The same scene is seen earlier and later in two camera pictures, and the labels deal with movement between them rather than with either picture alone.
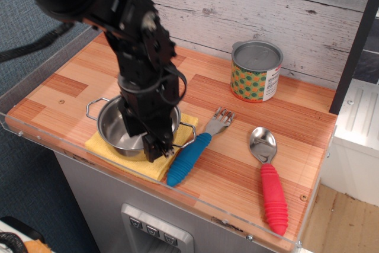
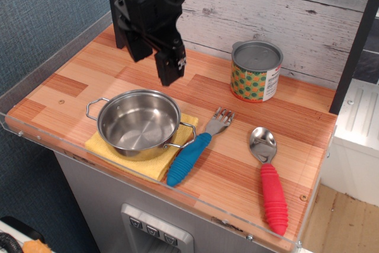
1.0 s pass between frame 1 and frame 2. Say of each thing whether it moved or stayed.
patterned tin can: stayed
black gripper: moved
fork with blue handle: stayed
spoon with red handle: stayed
